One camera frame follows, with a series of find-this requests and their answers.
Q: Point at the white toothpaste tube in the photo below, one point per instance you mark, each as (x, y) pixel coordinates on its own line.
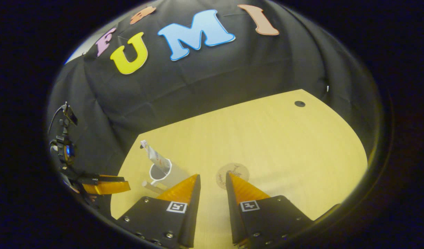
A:
(155, 155)

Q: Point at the round brown coaster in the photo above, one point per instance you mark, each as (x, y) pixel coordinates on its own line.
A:
(236, 169)

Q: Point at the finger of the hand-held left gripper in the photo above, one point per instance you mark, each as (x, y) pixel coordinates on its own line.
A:
(106, 187)

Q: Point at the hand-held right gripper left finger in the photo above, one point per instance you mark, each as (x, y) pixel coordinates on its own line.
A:
(194, 207)

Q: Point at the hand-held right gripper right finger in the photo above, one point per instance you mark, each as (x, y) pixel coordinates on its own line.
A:
(231, 214)

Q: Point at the light wooden desktop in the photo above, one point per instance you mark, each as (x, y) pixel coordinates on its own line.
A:
(284, 148)

